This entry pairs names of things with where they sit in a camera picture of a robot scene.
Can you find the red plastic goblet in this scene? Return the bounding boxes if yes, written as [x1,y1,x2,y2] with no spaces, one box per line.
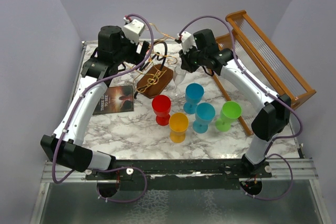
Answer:
[152,95,171,126]

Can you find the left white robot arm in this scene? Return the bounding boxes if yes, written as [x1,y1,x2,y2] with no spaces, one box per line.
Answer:
[40,19,149,179]

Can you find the yellow plastic goblet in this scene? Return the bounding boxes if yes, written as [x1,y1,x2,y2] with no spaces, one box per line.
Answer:
[169,113,189,143]

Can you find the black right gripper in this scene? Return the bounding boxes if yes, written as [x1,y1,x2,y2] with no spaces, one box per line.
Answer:
[178,44,206,74]

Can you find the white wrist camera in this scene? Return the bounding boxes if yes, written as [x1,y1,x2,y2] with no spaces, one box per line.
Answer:
[122,17,145,45]
[176,31,194,54]

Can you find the wooden ribbed glass divider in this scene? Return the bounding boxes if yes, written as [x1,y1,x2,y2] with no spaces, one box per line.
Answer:
[207,10,317,137]

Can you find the blue plastic goblet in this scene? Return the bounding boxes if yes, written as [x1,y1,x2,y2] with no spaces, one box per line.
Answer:
[183,83,204,114]
[193,103,215,134]

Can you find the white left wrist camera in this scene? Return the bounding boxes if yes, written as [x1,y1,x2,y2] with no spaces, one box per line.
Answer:
[122,17,145,45]

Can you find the dark book three days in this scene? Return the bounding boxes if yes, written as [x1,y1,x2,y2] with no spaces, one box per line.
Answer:
[93,86,134,115]

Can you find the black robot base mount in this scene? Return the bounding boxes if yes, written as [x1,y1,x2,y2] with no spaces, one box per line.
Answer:
[86,159,272,191]

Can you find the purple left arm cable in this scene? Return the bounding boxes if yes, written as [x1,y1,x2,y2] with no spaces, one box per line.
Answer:
[51,13,154,204]

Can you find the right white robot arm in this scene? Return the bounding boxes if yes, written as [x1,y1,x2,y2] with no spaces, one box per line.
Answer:
[178,29,291,177]

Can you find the gold wire wine glass rack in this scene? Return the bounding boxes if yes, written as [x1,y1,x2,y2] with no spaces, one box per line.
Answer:
[133,23,177,99]

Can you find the green plastic goblet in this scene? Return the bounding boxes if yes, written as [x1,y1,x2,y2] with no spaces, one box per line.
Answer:
[215,101,242,132]

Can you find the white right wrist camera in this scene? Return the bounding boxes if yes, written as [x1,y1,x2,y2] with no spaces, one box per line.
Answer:
[176,31,194,54]

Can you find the clear wine glass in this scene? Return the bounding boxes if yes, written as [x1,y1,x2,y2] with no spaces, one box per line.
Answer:
[171,66,186,99]

